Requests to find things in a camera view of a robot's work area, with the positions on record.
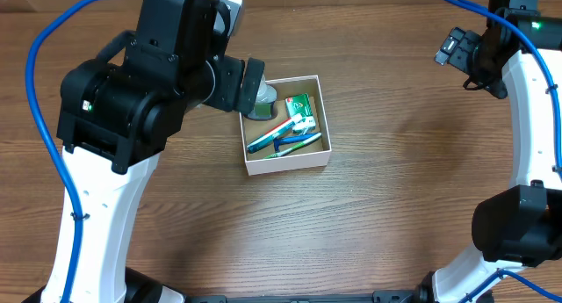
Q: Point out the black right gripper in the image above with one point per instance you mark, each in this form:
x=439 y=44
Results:
x=476 y=59

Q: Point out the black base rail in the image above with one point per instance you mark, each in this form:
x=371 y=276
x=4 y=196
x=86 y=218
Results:
x=381 y=296

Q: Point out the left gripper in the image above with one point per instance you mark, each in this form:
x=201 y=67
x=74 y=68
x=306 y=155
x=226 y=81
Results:
x=253 y=87

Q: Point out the green white toothbrush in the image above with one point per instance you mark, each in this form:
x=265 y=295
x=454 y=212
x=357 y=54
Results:
x=295 y=146

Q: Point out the clear pump soap bottle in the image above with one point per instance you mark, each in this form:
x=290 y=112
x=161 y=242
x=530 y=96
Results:
x=264 y=108

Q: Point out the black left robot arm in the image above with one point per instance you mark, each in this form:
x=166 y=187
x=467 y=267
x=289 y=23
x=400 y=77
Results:
x=117 y=112

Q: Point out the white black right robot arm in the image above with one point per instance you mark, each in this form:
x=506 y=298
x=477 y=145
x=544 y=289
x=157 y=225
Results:
x=518 y=58

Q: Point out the pink cardboard box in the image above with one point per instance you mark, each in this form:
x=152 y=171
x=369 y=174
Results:
x=316 y=154

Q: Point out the green soap bar pack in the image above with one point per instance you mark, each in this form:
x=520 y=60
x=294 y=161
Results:
x=300 y=104

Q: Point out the toothpaste tube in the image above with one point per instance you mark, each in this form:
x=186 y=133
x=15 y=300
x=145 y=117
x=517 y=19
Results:
x=266 y=139

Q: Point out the blue disposable razor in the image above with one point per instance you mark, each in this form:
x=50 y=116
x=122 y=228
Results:
x=289 y=140

